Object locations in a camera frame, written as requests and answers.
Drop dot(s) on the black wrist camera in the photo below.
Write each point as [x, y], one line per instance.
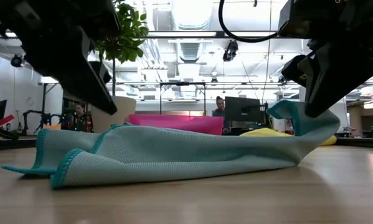
[298, 18]
[106, 18]

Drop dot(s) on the black ceiling spotlight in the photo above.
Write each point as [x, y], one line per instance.
[16, 60]

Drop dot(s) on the black computer monitor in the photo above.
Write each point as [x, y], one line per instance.
[243, 109]

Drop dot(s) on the white plant pot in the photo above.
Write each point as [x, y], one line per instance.
[124, 109]

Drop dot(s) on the light blue teal-edged towel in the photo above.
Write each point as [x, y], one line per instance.
[173, 152]

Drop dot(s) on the pink plastic bin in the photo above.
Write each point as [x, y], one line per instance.
[180, 124]

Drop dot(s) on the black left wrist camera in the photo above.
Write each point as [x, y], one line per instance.
[106, 18]

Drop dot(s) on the red flat bar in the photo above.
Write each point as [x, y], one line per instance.
[4, 120]

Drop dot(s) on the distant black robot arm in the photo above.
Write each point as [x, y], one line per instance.
[44, 117]

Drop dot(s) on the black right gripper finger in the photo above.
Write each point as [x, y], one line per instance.
[293, 70]
[332, 81]

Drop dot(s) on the red parts shelf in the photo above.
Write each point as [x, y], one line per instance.
[288, 129]

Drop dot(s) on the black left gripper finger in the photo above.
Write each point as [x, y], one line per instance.
[80, 84]
[101, 71]

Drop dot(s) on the black overhead camera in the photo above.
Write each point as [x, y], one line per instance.
[230, 49]

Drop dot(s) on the small black monitor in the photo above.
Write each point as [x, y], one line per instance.
[0, 109]

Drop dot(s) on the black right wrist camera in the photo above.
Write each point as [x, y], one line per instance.
[298, 18]

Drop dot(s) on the yellow microfiber towel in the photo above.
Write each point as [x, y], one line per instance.
[264, 132]

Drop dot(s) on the person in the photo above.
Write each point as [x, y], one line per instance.
[220, 107]
[79, 110]

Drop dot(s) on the black aluminium rig frame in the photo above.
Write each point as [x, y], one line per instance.
[220, 34]

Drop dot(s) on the green leafy small tree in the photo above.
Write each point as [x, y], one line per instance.
[130, 43]

